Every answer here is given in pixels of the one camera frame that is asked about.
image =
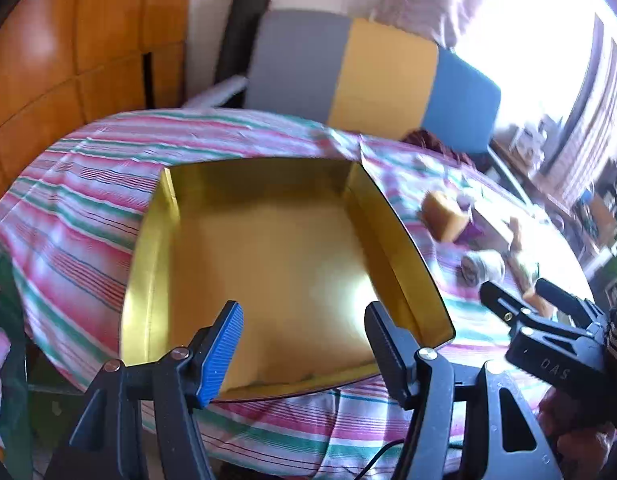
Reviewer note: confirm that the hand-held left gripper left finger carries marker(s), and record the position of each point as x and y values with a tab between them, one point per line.
221	355

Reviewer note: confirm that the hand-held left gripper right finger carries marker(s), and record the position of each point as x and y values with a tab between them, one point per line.
388	355

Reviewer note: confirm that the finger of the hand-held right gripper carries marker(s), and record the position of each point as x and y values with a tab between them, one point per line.
503	305
563	300

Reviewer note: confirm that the rectangular tin box gold interior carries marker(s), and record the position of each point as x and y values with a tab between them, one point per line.
263	260

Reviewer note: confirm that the yellow sponge cake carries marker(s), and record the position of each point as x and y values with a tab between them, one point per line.
446	215

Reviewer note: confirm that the person's right hand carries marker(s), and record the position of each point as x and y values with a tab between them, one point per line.
573	425

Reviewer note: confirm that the cluttered wooden side table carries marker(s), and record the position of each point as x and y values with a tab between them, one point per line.
538	185

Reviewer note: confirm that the white carton box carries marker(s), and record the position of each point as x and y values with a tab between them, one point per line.
526	142

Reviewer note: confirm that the dark red cloth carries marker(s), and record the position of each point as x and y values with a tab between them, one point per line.
428	140

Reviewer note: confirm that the pale ribbed panel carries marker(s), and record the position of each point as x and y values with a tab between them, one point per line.
598	110

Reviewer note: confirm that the dark green bag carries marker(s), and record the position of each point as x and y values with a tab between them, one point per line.
13	310

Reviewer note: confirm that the striped tablecloth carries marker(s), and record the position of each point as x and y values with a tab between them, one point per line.
88	185

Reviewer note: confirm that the grey yellow blue chair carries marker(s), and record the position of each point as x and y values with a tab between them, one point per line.
378	75

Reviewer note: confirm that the pale patterned curtain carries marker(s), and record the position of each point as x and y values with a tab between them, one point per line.
428	0

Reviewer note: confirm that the black rolled mat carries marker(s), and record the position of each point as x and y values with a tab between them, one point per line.
243	35

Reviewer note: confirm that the wooden cabinet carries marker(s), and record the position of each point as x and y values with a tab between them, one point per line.
63	60

